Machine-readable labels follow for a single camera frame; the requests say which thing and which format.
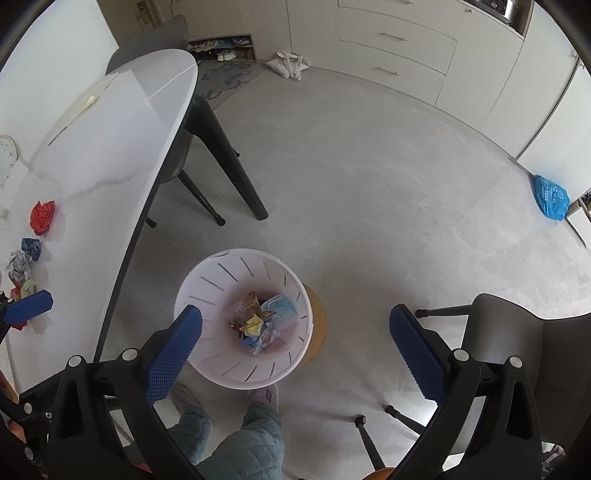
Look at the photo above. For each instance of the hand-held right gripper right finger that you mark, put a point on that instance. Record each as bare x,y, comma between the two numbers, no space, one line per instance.
418,355

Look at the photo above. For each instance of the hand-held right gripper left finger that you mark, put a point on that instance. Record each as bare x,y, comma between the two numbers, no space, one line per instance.
173,355

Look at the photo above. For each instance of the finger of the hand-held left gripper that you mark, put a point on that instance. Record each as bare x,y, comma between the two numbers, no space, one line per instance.
30,307
32,410

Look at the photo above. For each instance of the white slotted bin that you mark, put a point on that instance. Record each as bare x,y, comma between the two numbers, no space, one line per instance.
207,286

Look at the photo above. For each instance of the yellow paper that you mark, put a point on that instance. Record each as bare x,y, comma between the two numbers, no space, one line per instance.
255,325

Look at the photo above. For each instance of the blue face mask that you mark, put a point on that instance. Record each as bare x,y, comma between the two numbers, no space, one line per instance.
284,307

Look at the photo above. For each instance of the green crumpled wrapper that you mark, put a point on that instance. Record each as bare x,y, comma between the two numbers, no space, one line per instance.
28,287

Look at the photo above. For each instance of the grey crumpled wrapper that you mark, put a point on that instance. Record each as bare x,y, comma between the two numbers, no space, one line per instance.
17,266

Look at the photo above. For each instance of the grey fluffy slipper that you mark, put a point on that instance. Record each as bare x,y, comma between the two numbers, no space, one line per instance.
184,399
267,394

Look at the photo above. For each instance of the blue crumpled wrapper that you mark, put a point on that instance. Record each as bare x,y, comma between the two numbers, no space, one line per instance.
31,249

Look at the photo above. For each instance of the person's left leg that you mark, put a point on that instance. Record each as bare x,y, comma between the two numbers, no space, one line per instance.
194,431

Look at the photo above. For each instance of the person's leg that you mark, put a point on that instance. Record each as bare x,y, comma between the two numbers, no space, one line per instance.
194,431
249,443

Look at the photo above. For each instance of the grey chair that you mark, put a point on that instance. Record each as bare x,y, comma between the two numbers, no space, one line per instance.
508,350
157,30

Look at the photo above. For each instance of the red crumpled wrapper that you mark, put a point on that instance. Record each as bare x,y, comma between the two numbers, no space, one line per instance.
42,217

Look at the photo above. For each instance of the round wooden stool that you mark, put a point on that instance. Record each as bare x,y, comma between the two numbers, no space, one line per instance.
317,323

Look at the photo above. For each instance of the person's right leg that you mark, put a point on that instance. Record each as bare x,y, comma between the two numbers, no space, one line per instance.
249,443

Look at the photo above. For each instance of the open yellow notebook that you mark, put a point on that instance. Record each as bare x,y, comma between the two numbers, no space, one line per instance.
83,108

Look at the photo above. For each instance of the blue plastic bag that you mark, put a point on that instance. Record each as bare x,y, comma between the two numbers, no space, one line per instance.
551,198

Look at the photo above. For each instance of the black table leg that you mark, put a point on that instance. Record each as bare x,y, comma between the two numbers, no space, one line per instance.
226,152

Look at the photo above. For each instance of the grey patterned rug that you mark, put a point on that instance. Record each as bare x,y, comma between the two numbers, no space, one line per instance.
226,78

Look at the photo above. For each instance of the beige drawer cabinet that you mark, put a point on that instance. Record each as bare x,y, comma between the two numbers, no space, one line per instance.
392,46

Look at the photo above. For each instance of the white tote bag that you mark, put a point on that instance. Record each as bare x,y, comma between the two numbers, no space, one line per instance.
288,64

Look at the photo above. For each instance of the row of shoes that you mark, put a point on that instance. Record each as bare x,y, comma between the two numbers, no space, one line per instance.
221,45

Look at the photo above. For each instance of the tall beige cabinet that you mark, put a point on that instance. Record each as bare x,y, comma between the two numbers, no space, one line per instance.
277,23

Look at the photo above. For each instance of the round silver wall clock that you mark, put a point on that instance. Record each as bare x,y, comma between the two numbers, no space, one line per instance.
7,159

